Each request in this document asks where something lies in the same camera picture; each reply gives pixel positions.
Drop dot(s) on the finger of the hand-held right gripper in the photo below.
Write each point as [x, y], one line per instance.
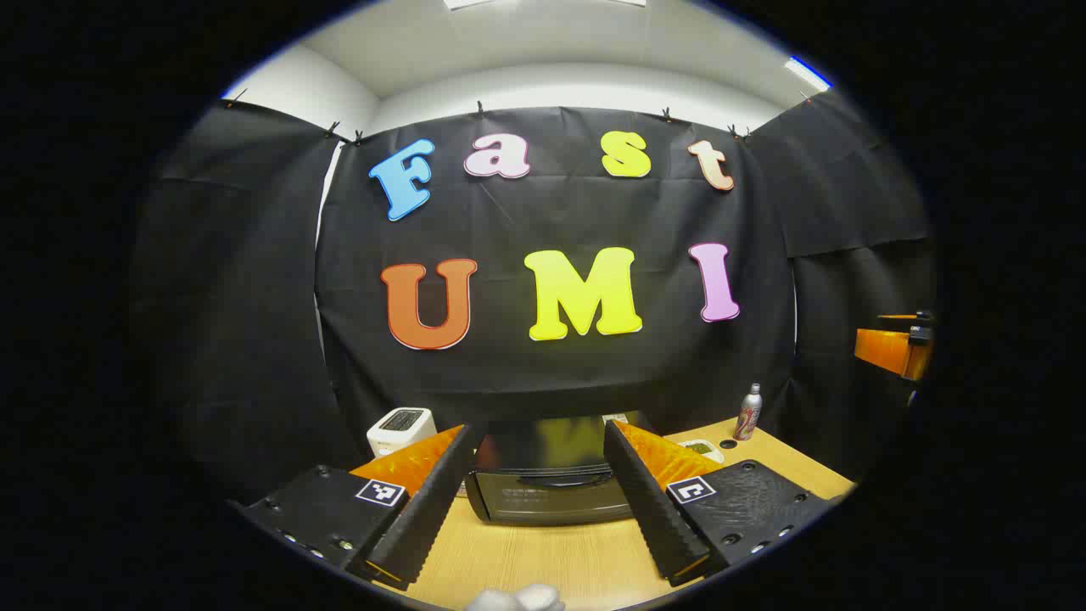
[882, 350]

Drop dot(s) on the white toaster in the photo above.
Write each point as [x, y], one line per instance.
[399, 433]

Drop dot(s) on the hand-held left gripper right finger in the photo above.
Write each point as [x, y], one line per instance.
[653, 509]

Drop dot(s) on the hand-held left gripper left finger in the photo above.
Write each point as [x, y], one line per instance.
[424, 518]

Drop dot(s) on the black backdrop cloth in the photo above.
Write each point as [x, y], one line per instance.
[509, 221]

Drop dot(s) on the ceiling light panel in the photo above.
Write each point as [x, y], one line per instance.
[806, 74]

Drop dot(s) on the white divided snack tray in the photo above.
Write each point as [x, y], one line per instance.
[704, 451]

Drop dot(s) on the black electric oven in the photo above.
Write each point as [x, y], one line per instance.
[543, 501]

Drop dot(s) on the silver pink drink bottle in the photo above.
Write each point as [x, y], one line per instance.
[747, 416]

